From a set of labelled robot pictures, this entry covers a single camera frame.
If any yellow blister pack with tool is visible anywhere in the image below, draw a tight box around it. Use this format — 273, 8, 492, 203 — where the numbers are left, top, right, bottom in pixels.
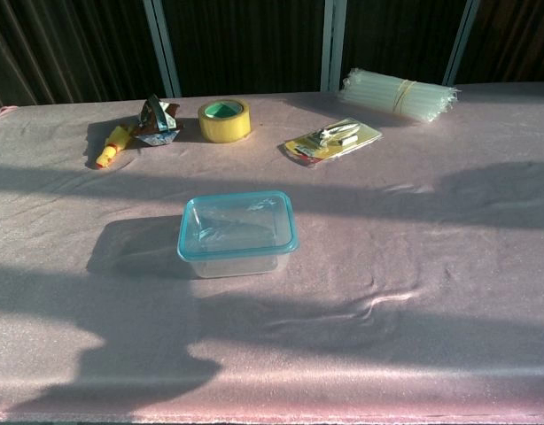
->
282, 117, 384, 167

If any yellow packing tape roll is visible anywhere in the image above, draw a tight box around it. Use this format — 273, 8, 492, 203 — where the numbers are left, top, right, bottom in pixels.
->
197, 98, 253, 144

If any pink foam table cover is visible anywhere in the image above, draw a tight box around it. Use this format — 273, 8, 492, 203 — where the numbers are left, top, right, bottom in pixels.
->
0, 81, 544, 425

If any crumpled brown snack wrapper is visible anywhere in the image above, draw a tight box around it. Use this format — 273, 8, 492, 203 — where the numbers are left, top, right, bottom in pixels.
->
132, 93, 185, 148

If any bundle of clear plastic sticks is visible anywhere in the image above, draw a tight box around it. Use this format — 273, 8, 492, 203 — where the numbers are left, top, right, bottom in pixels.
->
338, 67, 461, 124

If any yellow rubber chicken toy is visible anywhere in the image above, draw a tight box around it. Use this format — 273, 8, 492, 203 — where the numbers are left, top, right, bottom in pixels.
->
93, 124, 138, 170

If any yellow rubber band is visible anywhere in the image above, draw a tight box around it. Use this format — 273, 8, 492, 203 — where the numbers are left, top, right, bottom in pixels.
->
392, 79, 420, 118

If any grey metal frame post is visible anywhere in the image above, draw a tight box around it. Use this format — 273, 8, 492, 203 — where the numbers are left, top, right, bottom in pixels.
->
320, 0, 348, 93
441, 0, 482, 87
143, 0, 183, 99

